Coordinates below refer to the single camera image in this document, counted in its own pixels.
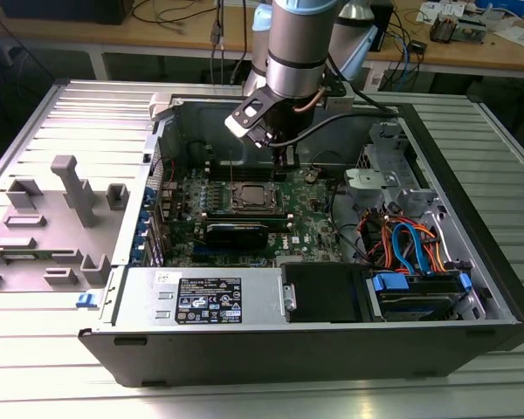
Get blue flat wire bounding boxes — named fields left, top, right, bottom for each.
left=391, top=222, right=429, bottom=275

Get silver metal drive cage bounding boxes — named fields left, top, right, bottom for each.
left=343, top=120, right=446, bottom=219

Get CPU socket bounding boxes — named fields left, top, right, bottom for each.
left=230, top=181, right=285, bottom=214

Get thin blue cable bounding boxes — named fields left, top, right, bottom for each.
left=391, top=32, right=414, bottom=91

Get silver power supply box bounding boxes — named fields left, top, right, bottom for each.
left=113, top=266, right=289, bottom=326

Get copper coil transformer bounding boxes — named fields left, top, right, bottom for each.
left=430, top=11, right=460, bottom=45

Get thick black camera cable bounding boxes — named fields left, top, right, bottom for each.
left=261, top=108, right=401, bottom=149

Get copper coloured curved tube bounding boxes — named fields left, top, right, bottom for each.
left=294, top=85, right=327, bottom=115

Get green RAM stick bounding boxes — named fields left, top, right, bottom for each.
left=2, top=250, right=56, bottom=263

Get green motherboard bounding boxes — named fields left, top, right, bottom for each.
left=163, top=165, right=359, bottom=268

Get black PC case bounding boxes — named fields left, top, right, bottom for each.
left=77, top=92, right=524, bottom=388

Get hard disk in blue carrier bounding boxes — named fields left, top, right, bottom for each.
left=366, top=271, right=472, bottom=322

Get red orange yellow power wires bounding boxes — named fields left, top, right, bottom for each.
left=356, top=209, right=396, bottom=263

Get orange flat wire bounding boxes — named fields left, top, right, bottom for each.
left=418, top=224, right=453, bottom=272

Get wide black equipment box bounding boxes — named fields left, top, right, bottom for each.
left=0, top=0, right=134, bottom=25

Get black graphics card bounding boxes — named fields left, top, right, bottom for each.
left=204, top=222, right=271, bottom=251

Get thin dark fan wire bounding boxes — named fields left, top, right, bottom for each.
left=308, top=150, right=355, bottom=175

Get grey plastic part rack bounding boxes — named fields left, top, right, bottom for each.
left=0, top=155, right=130, bottom=293

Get tall black box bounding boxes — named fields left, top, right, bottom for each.
left=372, top=0, right=395, bottom=52

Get white paper sheets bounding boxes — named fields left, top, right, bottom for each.
left=493, top=24, right=524, bottom=47

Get black plastic disk bay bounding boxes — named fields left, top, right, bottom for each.
left=282, top=263, right=370, bottom=324

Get wooden desk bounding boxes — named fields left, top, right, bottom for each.
left=0, top=0, right=524, bottom=79

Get metal CPU socket cover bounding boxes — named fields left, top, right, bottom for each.
left=231, top=182, right=277, bottom=209

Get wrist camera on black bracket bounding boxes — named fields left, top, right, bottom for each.
left=224, top=85, right=275, bottom=150
left=322, top=72, right=355, bottom=113

